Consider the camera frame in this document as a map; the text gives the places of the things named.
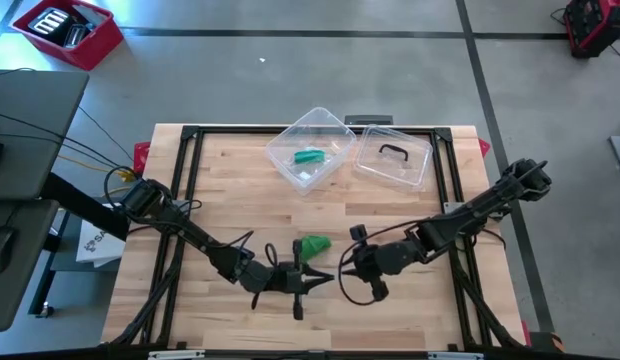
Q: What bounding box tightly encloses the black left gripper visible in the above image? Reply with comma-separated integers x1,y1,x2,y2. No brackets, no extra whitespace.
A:
238,238,336,321

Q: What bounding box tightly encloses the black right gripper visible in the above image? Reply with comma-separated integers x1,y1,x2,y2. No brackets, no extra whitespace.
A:
339,238,424,302

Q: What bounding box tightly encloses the light green bandage strip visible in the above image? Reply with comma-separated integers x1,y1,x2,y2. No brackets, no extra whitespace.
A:
299,234,333,263

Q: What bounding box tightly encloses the clear plastic storage box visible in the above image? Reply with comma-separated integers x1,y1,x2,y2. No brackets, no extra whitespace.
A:
265,105,359,198
352,123,436,194

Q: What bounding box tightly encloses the teal bandage roll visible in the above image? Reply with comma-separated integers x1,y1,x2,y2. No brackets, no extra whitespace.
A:
293,147,328,165

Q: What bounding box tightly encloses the white printed cardboard box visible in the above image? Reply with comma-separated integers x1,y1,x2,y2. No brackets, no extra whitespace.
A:
74,202,132,269

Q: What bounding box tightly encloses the black desk leg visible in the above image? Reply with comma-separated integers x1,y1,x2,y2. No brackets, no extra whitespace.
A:
28,209,72,319

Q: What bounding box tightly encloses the grey desk top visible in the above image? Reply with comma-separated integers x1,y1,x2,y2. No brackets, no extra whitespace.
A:
0,68,91,201
0,198,61,333

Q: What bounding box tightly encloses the black computer mouse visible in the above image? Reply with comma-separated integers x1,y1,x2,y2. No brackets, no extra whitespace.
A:
0,225,17,276

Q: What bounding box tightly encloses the red plastic crate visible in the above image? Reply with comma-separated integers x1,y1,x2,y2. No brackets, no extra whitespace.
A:
11,0,125,72

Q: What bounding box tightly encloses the small black silver device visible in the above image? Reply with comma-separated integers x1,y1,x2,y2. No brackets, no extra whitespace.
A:
63,23,93,50

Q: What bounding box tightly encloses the red and black equipment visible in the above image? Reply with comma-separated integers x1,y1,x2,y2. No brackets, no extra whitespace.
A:
561,0,620,60

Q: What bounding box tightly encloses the black white striped device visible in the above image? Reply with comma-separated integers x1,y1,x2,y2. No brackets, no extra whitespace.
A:
27,6,74,40

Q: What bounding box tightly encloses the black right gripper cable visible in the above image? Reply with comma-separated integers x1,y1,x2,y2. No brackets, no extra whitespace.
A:
337,218,431,307

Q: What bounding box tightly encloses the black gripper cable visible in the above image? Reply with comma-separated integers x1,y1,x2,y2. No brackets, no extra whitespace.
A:
337,218,431,307
217,228,280,312

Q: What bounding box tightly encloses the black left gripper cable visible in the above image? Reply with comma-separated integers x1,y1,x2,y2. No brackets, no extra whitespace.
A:
217,228,280,312

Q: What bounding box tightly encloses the silver bracket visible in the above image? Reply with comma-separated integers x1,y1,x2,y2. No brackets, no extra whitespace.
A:
427,351,486,360
147,349,207,360

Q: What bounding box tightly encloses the yellow cable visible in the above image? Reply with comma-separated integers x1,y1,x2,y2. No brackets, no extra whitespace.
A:
57,153,141,197

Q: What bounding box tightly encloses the black desk cable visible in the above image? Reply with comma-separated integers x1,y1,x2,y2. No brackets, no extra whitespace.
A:
77,104,136,163
0,110,124,171

